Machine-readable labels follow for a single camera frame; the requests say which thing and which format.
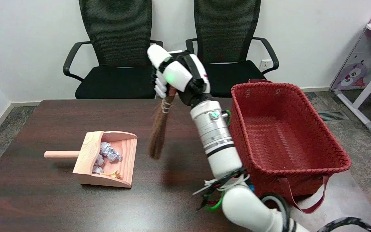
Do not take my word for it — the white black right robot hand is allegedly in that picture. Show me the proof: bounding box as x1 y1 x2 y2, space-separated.
147 44 212 107

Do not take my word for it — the brown straw hand broom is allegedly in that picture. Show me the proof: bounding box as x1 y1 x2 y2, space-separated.
148 86 177 160

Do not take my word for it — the red woven basket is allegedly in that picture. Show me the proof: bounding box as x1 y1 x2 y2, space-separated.
229 79 352 214

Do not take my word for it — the black mesh office chair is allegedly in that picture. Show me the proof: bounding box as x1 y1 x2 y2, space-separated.
63 0 164 99
185 0 279 98

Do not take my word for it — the large crumpled white paper ball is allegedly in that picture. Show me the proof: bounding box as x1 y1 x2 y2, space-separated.
100 142 122 162

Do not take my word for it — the orange paper scrap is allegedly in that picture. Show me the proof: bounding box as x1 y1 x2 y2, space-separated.
101 170 121 179

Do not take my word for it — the wooden dustpan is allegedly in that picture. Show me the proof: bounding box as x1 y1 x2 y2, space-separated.
44 130 138 188

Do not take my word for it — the metal floor vent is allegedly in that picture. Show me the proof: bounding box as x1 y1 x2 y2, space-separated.
318 111 349 122

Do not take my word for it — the pink cartoon shelf unit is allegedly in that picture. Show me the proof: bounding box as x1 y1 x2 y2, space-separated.
330 0 371 91

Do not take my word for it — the arm cable bundle with ties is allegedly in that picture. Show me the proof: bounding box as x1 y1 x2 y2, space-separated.
193 168 254 212

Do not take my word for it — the thick black cable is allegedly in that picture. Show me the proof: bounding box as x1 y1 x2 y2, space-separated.
259 193 291 232
316 217 371 232

